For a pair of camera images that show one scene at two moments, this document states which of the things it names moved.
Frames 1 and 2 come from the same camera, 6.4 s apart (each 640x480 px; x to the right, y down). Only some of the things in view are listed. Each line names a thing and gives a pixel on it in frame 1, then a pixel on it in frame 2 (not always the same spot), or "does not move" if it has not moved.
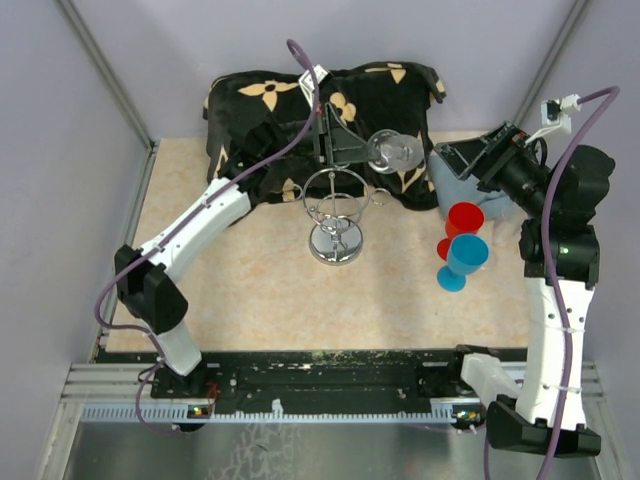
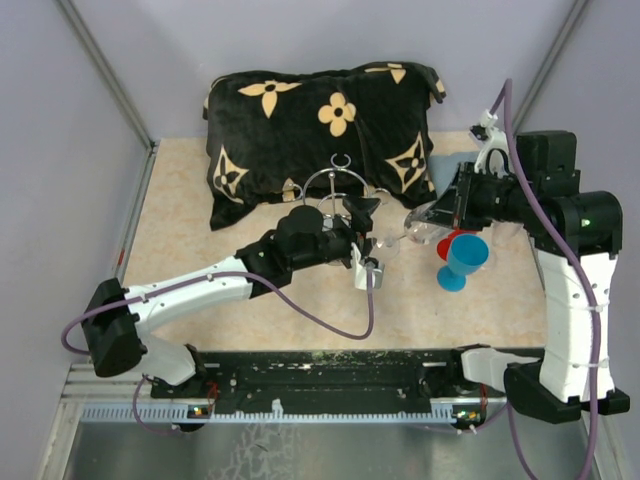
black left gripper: [331, 132] → [362, 222]
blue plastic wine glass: [467, 254] does not move
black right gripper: [460, 156] → [471, 222]
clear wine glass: [398, 152] → [422, 226]
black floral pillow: [371, 123] does not move
